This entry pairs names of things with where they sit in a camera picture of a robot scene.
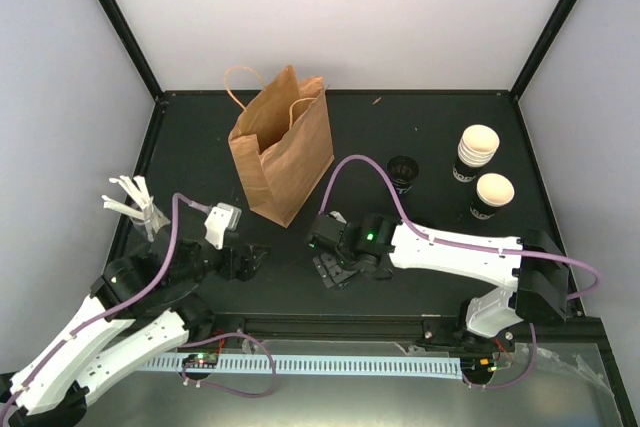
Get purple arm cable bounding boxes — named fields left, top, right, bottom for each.
left=318, top=155, right=601, bottom=391
left=0, top=193, right=279, bottom=418

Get white wooden stirrers in glass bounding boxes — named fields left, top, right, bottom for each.
left=102, top=176, right=170, bottom=242

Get black front aluminium rail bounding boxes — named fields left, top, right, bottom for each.
left=189, top=311, right=601, bottom=348

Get black frame post right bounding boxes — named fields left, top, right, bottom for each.
left=510, top=0, right=578, bottom=101

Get black frame post left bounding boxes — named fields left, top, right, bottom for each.
left=97, top=0, right=164, bottom=101

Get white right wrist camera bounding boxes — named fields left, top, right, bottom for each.
left=329, top=211, right=347, bottom=223

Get left small circuit board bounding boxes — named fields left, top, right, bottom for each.
left=182, top=353, right=218, bottom=369

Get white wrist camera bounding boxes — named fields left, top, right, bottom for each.
left=204, top=202, right=242, bottom=250
left=329, top=211, right=347, bottom=223

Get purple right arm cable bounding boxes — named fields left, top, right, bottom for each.
left=318, top=155, right=601, bottom=391

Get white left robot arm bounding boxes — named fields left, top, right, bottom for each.
left=1, top=228, right=270, bottom=426

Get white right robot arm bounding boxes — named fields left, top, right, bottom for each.
left=307, top=213, right=569, bottom=352

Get stack of black paper cups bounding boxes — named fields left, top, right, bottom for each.
left=452, top=124, right=500, bottom=183

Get brown paper bag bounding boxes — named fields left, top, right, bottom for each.
left=224, top=65, right=334, bottom=228

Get white slotted cable duct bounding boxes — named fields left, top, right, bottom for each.
left=139, top=353, right=462, bottom=380

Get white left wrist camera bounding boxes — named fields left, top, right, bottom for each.
left=204, top=202, right=242, bottom=250

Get small circuit board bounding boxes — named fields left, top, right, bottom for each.
left=460, top=356, right=513, bottom=374
left=182, top=353, right=218, bottom=369

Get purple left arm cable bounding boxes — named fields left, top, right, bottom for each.
left=0, top=193, right=279, bottom=418

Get right small circuit board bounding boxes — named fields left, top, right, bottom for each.
left=460, top=356, right=513, bottom=374

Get black frame post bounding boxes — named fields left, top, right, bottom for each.
left=97, top=0, right=164, bottom=101
left=510, top=0, right=578, bottom=101

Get single black paper cup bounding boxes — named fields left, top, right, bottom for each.
left=470, top=173, right=515, bottom=220

